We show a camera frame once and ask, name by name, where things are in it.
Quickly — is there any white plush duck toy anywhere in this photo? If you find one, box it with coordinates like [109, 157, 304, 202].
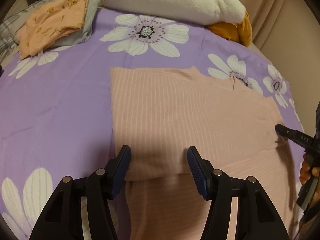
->
[99, 0, 253, 47]

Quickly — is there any purple floral blanket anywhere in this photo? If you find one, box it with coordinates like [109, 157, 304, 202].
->
[0, 6, 304, 240]

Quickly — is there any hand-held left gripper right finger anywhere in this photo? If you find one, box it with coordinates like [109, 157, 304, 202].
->
[187, 146, 293, 240]

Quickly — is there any beige curtain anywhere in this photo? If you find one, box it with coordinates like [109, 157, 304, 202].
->
[207, 0, 320, 63]

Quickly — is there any person's right hand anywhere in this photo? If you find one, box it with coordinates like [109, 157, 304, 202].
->
[299, 152, 320, 184]

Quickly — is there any orange printed garment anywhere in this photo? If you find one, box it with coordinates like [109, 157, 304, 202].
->
[19, 0, 90, 60]

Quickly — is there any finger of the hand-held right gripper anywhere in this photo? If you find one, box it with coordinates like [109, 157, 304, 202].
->
[274, 123, 320, 154]

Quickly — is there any grey plaid pillow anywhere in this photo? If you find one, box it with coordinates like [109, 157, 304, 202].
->
[0, 0, 57, 58]

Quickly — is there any pink striped garment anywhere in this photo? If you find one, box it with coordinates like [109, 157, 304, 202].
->
[109, 66, 304, 240]

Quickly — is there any grey garment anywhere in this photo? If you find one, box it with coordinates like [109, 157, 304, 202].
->
[50, 0, 102, 48]

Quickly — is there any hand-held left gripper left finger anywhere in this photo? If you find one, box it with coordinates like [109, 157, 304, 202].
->
[29, 145, 132, 240]

